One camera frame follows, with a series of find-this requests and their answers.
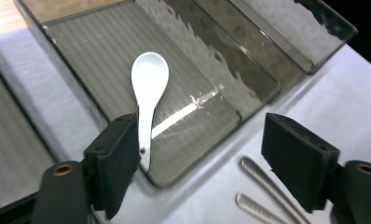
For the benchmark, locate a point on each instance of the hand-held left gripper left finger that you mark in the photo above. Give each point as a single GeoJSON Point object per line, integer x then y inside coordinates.
{"type": "Point", "coordinates": [112, 165]}

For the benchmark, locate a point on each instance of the smoky translucent plastic bin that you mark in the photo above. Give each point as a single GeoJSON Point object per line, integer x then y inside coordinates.
{"type": "Point", "coordinates": [12, 149]}
{"type": "Point", "coordinates": [96, 62]}
{"type": "Point", "coordinates": [298, 28]}

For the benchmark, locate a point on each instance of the white ceramic spoon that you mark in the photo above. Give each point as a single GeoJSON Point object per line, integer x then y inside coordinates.
{"type": "Point", "coordinates": [149, 74]}

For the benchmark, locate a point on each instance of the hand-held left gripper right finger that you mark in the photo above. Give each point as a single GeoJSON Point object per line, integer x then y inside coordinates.
{"type": "Point", "coordinates": [301, 165]}

